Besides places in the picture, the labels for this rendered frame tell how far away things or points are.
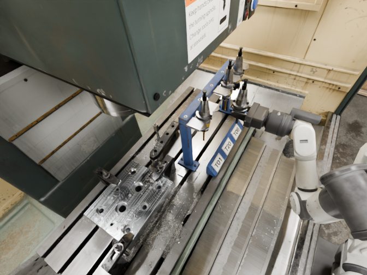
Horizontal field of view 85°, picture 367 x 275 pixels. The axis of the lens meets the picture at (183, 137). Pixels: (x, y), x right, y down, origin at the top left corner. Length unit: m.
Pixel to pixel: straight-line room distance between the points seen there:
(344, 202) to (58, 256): 0.96
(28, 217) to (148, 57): 1.44
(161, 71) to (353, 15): 1.15
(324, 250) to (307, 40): 1.34
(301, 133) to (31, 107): 0.96
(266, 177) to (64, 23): 1.11
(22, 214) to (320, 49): 1.98
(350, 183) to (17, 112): 1.00
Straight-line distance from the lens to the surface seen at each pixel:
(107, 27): 0.25
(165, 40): 0.28
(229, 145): 1.04
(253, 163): 1.22
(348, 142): 2.70
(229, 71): 0.88
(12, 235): 1.61
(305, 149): 0.79
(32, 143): 0.99
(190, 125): 0.74
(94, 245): 0.96
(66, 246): 1.02
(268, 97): 1.53
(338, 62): 1.43
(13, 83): 0.88
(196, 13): 0.34
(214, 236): 1.03
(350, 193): 0.59
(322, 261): 1.79
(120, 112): 0.49
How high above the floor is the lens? 1.75
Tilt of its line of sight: 50 degrees down
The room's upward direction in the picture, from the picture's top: 6 degrees counter-clockwise
